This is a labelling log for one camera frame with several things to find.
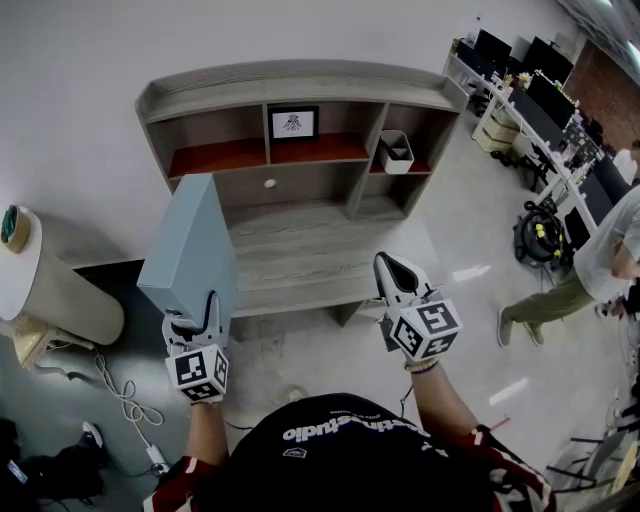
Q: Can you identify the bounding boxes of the black and yellow vacuum cleaner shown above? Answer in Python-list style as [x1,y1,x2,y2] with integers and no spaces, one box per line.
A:
[511,198,577,272]

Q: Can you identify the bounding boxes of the white storage bin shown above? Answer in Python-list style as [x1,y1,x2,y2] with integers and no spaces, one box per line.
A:
[376,129,416,175]

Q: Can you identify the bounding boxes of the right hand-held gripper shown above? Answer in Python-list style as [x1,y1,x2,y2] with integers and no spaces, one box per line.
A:
[373,251,464,364]

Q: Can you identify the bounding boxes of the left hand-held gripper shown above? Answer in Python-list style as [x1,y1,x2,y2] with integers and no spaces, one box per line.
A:
[162,289,231,404]

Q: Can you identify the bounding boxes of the black framed picture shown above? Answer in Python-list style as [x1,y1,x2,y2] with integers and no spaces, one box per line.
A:
[266,105,321,146]

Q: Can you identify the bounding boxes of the grey wooden shelf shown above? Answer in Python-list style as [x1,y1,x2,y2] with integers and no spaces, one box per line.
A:
[134,59,470,327]

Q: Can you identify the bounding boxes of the black computer monitor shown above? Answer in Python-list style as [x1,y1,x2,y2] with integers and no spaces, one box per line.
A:
[525,72,577,127]
[473,28,514,65]
[521,35,576,85]

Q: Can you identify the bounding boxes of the long white office desk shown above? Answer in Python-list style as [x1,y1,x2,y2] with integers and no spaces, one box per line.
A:
[444,49,601,236]

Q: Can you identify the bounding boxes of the person's left forearm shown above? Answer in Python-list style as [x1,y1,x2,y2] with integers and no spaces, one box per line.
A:
[186,399,232,467]

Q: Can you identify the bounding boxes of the person's black and red shirt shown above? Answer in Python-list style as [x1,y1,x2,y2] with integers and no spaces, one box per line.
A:
[143,392,557,512]

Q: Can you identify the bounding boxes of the black metal frame chair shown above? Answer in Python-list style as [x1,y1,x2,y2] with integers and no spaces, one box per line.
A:
[543,423,640,502]

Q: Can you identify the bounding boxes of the light wooden stand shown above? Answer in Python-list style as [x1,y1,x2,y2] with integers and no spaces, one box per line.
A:
[0,317,97,372]

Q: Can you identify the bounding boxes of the light blue object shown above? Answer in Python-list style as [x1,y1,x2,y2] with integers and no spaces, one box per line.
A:
[136,173,239,346]

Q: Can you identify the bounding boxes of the black and white shoe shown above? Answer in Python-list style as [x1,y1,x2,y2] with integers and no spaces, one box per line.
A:
[81,421,105,450]

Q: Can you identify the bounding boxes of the black bag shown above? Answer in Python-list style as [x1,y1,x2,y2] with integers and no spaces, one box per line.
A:
[0,416,109,507]

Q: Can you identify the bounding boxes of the white power cable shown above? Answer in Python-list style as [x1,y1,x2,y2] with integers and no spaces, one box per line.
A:
[92,348,170,475]

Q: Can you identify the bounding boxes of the person's right forearm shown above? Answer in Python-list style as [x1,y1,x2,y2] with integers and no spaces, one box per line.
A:
[406,360,482,442]

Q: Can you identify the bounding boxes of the black desk divider panel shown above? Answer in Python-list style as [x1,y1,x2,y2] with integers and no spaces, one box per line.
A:
[507,88,567,149]

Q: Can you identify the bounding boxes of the cardboard boxes under desk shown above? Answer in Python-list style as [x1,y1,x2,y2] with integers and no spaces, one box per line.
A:
[478,111,522,153]

